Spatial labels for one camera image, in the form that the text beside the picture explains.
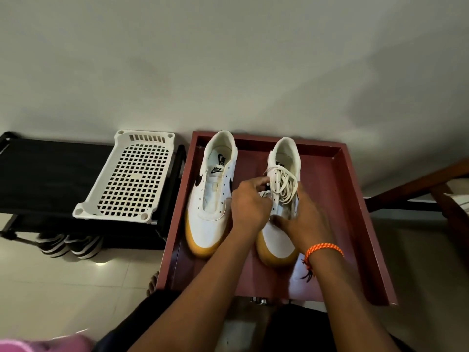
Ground person's right hand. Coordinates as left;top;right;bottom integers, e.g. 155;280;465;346
271;182;336;255

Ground person's left hand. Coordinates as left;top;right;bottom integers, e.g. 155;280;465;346
231;176;273;236

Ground white sneaker with laces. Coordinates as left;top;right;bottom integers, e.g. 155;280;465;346
255;137;302;267

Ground white shoelace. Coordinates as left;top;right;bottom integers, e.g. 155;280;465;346
259;165;299;205

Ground person's right forearm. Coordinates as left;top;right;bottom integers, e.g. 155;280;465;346
305;248;401;352

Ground person's left forearm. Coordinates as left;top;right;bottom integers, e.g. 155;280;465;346
128;227;261;352

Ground orange braided wrist band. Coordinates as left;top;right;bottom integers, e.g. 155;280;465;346
301;243;345;283

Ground red wooden tray table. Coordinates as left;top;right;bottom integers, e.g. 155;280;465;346
156;131;398;306

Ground white sneaker without laces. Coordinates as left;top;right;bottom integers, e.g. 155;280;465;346
184;130;239;258

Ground white plastic perforated basket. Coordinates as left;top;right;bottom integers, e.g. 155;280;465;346
72;130;176;225

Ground person's bare foot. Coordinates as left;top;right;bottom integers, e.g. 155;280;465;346
146;271;160;298

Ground brown wooden chair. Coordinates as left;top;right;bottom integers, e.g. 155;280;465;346
364;159;469;255

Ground white cushion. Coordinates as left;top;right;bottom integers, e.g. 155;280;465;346
443;192;469;217

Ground black white striped sandal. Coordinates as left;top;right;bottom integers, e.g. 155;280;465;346
35;232;70;258
65;234;104;260

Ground dark trousers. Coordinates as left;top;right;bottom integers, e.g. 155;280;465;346
92;289;415;352

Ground black shoe rack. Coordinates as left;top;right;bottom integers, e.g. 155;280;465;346
0;131;187;251

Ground pink cloth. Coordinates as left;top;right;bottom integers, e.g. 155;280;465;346
0;334;94;352

